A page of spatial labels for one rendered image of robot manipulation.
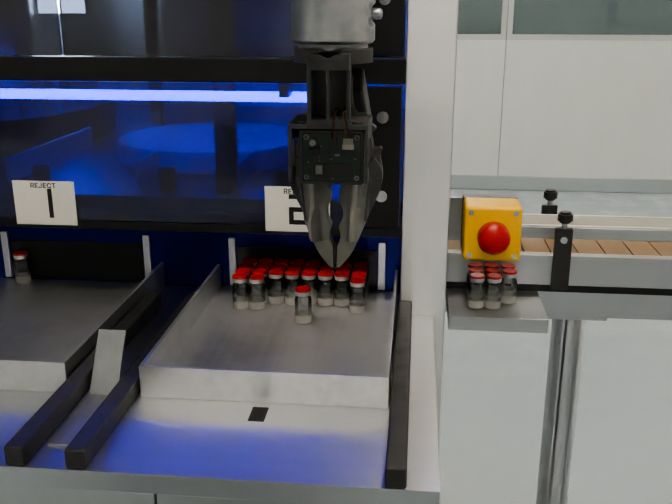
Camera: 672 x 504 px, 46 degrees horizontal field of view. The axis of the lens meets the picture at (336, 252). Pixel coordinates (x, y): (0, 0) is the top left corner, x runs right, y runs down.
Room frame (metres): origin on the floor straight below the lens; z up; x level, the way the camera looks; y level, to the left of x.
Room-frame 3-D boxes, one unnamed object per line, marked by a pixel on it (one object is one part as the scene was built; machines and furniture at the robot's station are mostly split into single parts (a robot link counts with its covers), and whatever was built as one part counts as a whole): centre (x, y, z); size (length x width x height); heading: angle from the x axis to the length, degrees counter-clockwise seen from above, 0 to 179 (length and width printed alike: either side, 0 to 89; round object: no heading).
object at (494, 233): (0.96, -0.20, 0.99); 0.04 x 0.04 x 0.04; 84
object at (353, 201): (0.74, -0.01, 1.07); 0.06 x 0.03 x 0.09; 174
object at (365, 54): (0.73, 0.00, 1.18); 0.09 x 0.08 x 0.12; 174
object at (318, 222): (0.74, 0.02, 1.07); 0.06 x 0.03 x 0.09; 174
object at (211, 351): (0.91, 0.06, 0.90); 0.34 x 0.26 x 0.04; 174
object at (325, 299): (1.02, 0.05, 0.90); 0.18 x 0.02 x 0.05; 84
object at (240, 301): (1.01, 0.13, 0.90); 0.02 x 0.02 x 0.05
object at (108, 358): (0.73, 0.25, 0.91); 0.14 x 0.03 x 0.06; 174
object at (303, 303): (0.96, 0.04, 0.90); 0.02 x 0.02 x 0.04
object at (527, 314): (1.05, -0.22, 0.87); 0.14 x 0.13 x 0.02; 174
